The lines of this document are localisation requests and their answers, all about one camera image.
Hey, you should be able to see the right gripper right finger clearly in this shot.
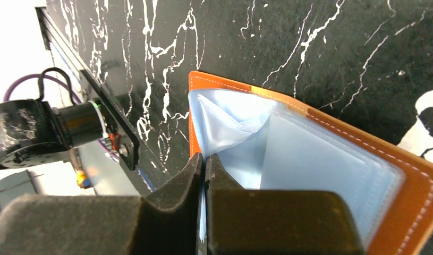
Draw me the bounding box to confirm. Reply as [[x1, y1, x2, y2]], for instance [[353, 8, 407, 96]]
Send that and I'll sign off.
[[205, 154, 364, 254]]

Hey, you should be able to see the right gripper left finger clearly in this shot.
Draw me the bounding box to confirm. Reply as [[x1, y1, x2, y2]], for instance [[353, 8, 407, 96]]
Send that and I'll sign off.
[[0, 153, 203, 254]]

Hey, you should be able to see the brown leather card holder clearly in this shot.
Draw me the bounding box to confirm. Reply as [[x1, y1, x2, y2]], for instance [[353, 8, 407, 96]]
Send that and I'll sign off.
[[189, 71, 433, 254]]

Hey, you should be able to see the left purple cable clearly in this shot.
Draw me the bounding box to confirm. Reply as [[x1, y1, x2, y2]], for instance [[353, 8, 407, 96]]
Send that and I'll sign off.
[[3, 73, 120, 163]]

